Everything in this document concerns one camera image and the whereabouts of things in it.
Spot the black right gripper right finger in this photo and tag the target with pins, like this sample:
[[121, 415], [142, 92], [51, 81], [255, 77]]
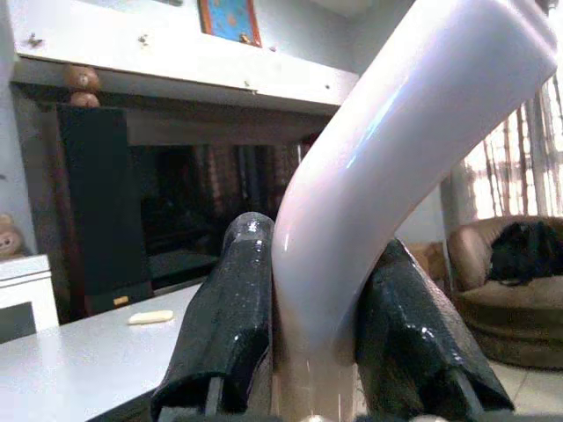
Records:
[[413, 334]]

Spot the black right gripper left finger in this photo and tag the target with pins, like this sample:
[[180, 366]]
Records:
[[228, 316]]

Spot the small cream oblong object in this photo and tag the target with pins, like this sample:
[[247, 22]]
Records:
[[150, 317]]

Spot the brown sofa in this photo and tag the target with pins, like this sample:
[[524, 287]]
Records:
[[506, 303]]

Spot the black television screen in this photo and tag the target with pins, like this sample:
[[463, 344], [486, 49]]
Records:
[[198, 206]]

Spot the black bag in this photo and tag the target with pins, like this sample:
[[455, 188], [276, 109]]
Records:
[[525, 252]]

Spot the white table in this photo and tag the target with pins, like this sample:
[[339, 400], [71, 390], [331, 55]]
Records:
[[88, 360]]

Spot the tall black speaker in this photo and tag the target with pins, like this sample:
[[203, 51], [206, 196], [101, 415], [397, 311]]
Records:
[[103, 202]]

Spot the window with curtain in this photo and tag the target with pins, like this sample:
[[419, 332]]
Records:
[[519, 158]]

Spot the white cabinet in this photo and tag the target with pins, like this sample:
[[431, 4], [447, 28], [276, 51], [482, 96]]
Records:
[[24, 296]]

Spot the light brown bear plush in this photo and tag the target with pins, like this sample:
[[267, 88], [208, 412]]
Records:
[[11, 237]]

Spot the brown bear plush toy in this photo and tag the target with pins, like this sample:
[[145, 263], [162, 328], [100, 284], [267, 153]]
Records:
[[81, 85]]

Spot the white wall shelf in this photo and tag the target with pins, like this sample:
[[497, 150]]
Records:
[[176, 61]]

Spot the blue picture with orange frame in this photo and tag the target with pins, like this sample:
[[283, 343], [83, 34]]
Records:
[[228, 21]]

